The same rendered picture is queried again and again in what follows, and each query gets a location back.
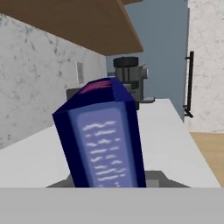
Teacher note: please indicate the dark blue cereal box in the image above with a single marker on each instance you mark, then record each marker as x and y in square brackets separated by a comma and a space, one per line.
[102, 140]

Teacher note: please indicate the grey and black coffee machine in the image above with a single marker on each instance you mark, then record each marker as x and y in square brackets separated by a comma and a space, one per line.
[129, 78]

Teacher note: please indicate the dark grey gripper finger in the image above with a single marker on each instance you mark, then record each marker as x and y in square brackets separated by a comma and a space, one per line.
[62, 183]

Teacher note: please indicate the blue-grey tall cabinet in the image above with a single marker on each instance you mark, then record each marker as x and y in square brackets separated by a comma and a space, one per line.
[160, 52]

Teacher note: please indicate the brown wooden wall cabinet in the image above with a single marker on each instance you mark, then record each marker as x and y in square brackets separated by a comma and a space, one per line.
[73, 20]

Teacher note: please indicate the grey wall outlet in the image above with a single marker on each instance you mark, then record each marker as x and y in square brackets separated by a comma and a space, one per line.
[80, 72]

